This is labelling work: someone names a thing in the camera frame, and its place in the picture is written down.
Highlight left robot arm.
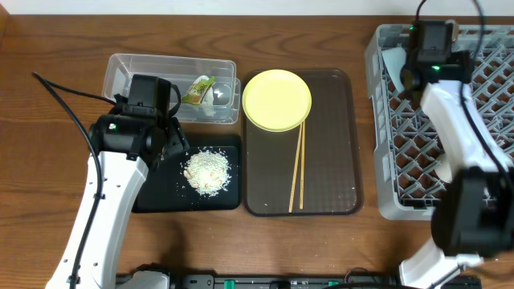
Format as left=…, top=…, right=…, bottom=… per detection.
left=39, top=75, right=190, bottom=288

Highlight clear plastic wrapper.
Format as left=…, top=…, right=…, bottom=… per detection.
left=199, top=85, right=215, bottom=116

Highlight pale green cup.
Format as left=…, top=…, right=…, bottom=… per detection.
left=435, top=153, right=459, bottom=184

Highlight yellow plate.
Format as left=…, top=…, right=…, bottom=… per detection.
left=242, top=69, right=312, bottom=132

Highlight black waste tray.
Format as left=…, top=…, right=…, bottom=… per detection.
left=132, top=134, right=241, bottom=214

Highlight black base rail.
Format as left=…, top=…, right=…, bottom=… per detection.
left=116, top=263, right=483, bottom=289

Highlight clear plastic bin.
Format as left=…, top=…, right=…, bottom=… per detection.
left=102, top=53, right=241, bottom=124

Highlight wooden chopstick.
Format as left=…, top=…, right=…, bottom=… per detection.
left=300, top=121, right=306, bottom=210
left=288, top=123, right=304, bottom=213

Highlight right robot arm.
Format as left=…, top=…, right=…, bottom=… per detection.
left=399, top=19, right=513, bottom=288

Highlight light blue bowl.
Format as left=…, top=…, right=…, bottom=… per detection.
left=382, top=47, right=406, bottom=93

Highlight green snack wrapper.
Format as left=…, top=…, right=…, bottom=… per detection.
left=182, top=75, right=215, bottom=105

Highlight rice food scraps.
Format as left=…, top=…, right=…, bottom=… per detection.
left=182, top=150, right=231, bottom=197

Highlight brown serving tray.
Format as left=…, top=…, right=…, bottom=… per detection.
left=243, top=68, right=363, bottom=217

